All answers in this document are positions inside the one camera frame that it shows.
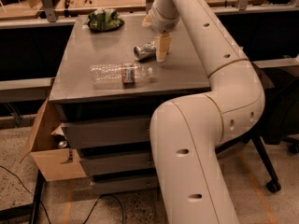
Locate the silver redbull can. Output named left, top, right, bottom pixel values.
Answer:
left=134, top=41, right=156, bottom=61

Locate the black metal floor stand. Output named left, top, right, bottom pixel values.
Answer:
left=0, top=172, right=45, bottom=224

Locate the black office chair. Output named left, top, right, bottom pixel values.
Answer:
left=216, top=64, right=299, bottom=193

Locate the cardboard box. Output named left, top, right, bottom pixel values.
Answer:
left=20, top=77, right=89, bottom=183

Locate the grey drawer cabinet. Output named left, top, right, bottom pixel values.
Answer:
left=50, top=13, right=209, bottom=195

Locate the black floor cable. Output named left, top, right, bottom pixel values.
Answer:
left=0, top=165, right=125, bottom=224

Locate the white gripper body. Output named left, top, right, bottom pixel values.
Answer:
left=149, top=4, right=179, bottom=34

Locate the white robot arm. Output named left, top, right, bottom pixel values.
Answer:
left=149, top=0, right=264, bottom=224

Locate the can inside cardboard box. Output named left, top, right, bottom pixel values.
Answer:
left=58, top=141, right=68, bottom=149

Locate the clear plastic water bottle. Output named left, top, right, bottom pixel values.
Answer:
left=90, top=63, right=153, bottom=90

